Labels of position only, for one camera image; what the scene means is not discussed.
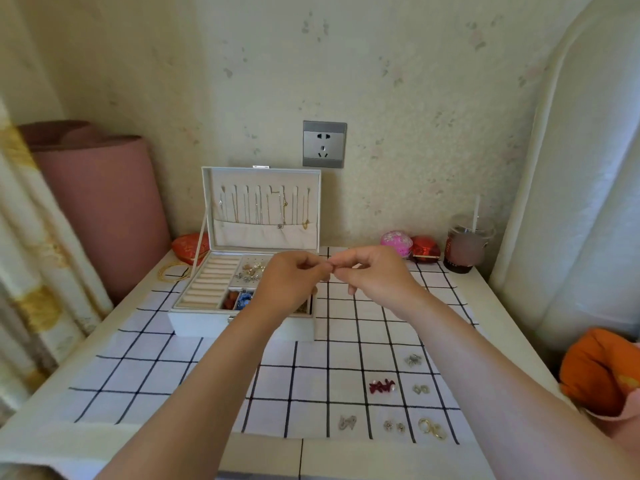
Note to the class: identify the person's right hand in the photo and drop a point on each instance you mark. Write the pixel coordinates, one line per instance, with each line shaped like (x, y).
(385, 279)

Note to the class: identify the person's left hand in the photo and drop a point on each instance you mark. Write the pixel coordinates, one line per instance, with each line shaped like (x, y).
(285, 284)

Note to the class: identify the pile of mixed earrings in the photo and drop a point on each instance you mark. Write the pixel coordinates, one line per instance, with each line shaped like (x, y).
(302, 307)

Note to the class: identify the blue flower drop earring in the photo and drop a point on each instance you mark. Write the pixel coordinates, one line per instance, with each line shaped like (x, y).
(242, 301)
(249, 295)

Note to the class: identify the red-brown drop earring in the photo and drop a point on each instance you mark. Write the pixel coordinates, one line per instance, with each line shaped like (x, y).
(234, 294)
(227, 300)

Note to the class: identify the white wooden jewelry box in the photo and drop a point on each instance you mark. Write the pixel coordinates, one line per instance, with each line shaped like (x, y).
(260, 234)

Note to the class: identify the gold hoop earring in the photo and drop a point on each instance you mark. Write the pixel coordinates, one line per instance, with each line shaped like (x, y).
(425, 424)
(438, 433)

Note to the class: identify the person's right forearm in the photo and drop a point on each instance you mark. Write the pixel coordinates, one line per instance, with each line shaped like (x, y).
(515, 404)

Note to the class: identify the person's left forearm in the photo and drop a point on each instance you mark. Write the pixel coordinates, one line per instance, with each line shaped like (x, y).
(190, 404)

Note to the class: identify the pink round trinket box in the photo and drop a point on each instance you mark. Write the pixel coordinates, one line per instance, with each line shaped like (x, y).
(396, 243)

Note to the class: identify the red faceted gift box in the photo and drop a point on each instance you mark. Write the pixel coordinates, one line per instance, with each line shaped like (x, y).
(425, 249)

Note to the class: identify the red heart-shaped box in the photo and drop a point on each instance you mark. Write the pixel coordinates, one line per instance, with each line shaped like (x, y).
(187, 247)

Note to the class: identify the clear plastic drink cup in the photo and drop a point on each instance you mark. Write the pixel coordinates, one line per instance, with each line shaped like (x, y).
(465, 249)

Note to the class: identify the white black-grid table cloth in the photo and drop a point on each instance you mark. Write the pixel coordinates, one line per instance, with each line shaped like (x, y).
(320, 389)

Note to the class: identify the white drinking straw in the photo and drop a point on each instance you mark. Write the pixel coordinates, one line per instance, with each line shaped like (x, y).
(475, 212)

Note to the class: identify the thin gold bangle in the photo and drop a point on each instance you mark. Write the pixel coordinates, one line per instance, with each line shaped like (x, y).
(161, 274)

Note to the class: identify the pink rolled mat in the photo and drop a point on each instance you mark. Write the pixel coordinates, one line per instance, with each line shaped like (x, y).
(100, 214)

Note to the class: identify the white padded headboard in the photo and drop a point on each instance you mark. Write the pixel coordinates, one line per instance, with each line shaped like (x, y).
(575, 169)

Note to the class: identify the orange plush cushion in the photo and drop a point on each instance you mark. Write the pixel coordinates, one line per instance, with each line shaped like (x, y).
(595, 369)

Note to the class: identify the cream gold floral curtain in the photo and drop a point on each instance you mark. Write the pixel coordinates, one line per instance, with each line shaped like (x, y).
(40, 274)

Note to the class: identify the pink plaid blanket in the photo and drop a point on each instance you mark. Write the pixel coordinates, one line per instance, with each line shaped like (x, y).
(625, 424)

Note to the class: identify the grey wall socket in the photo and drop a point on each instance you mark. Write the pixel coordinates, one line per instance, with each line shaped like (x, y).
(324, 144)

